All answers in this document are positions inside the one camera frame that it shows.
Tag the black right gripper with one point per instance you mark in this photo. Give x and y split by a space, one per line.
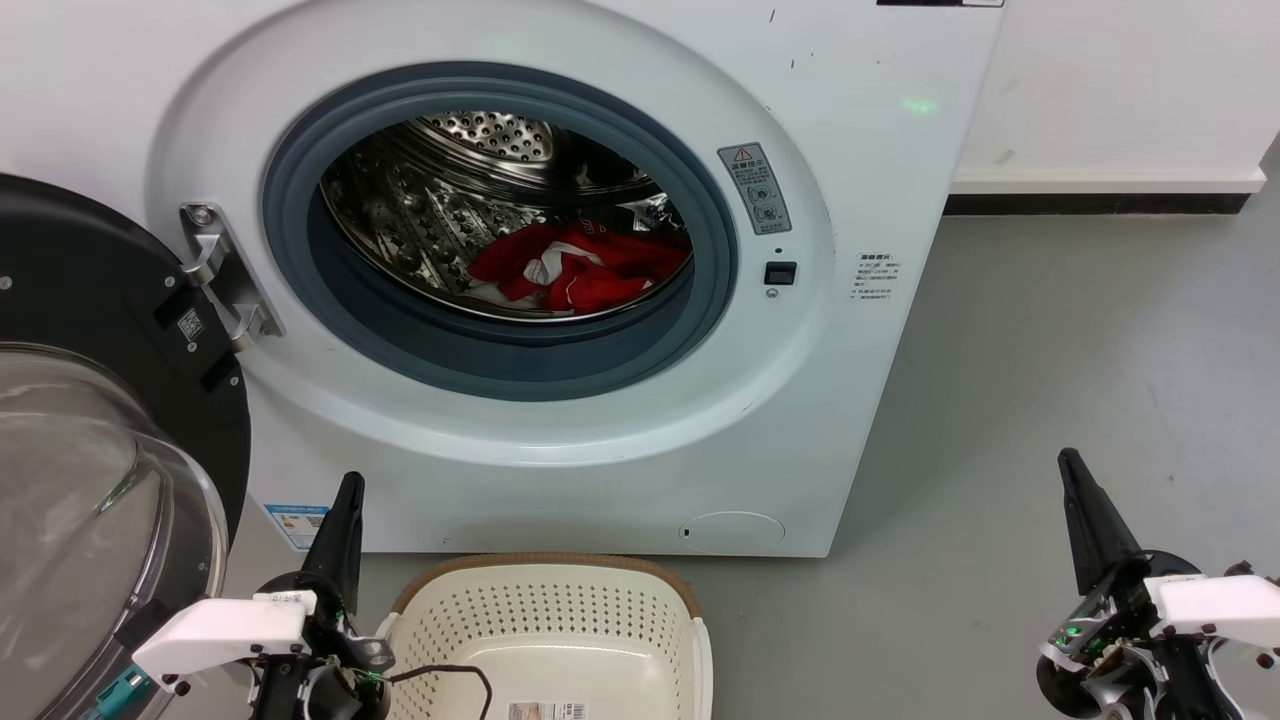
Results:
1110 660

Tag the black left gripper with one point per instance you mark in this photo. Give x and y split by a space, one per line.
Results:
330 690

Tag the cream perforated laundry basket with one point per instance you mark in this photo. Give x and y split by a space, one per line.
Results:
550 620

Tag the printed paper label with barcode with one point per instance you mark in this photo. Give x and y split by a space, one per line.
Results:
547 711

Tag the stainless steel washing machine drum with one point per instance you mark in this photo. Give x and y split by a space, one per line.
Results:
400 215

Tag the black washer door with glass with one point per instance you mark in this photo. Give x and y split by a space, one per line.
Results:
90 260

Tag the red and white garment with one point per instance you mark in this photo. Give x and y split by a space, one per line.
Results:
605 272

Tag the blue energy label sticker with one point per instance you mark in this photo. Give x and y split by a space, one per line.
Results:
297 526

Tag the grey rubber door gasket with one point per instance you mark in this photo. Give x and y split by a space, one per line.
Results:
500 362

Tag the QR code sticker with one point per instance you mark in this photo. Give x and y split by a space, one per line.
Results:
191 324

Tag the white front-load washing machine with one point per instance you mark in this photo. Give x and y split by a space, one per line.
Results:
850 420

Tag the silver door hinge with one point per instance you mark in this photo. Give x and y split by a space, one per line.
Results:
226 282

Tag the black and white baseboard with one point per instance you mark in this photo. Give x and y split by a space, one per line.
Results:
1100 203

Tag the small text label sticker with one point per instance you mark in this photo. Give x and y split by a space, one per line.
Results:
875 277

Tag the round white filter cover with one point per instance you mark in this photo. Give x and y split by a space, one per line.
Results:
733 531

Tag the black door latch socket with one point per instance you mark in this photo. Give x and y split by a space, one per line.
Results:
780 273

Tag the grey warning sticker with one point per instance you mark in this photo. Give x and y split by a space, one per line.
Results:
755 188

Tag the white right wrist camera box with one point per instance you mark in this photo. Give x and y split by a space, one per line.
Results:
1220 605

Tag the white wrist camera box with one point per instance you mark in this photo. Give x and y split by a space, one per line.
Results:
1220 605
220 632

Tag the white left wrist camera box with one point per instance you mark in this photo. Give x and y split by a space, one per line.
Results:
220 632

